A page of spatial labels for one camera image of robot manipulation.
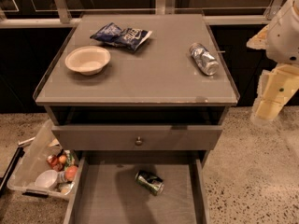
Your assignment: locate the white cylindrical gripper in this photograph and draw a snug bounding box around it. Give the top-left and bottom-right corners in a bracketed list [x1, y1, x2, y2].
[247, 25, 299, 125]

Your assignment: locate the green soda can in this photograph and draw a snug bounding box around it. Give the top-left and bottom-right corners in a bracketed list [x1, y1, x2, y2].
[135, 170, 164, 196]

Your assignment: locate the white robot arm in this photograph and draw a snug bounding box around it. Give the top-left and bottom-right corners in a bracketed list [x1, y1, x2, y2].
[247, 0, 299, 126]

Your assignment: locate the silver soda can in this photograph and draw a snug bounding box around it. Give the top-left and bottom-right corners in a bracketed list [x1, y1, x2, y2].
[189, 43, 219, 76]

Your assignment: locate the grey drawer cabinet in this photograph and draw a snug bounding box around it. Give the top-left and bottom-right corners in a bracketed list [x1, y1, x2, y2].
[32, 14, 241, 224]

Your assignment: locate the closed upper drawer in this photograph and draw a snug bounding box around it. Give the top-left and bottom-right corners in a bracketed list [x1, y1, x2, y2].
[52, 125, 222, 151]

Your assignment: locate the open middle drawer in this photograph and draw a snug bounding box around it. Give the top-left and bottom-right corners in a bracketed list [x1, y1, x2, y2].
[64, 157, 211, 224]

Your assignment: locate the blue chip bag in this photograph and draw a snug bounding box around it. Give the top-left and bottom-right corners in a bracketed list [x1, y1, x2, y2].
[90, 22, 152, 51]

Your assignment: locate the white paper bowl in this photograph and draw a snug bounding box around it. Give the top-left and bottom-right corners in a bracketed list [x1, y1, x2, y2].
[64, 46, 111, 76]

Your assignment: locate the orange fruit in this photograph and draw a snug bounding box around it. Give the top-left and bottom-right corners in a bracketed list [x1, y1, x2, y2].
[65, 165, 78, 181]

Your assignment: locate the red snack packet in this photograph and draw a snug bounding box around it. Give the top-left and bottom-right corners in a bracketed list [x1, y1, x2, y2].
[47, 155, 64, 172]

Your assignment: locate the clear plastic storage bin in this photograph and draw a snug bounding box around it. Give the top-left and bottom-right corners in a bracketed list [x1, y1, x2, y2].
[7, 120, 77, 200]

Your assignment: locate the metal railing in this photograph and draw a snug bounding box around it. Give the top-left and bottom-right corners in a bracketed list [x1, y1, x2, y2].
[1, 0, 287, 28]

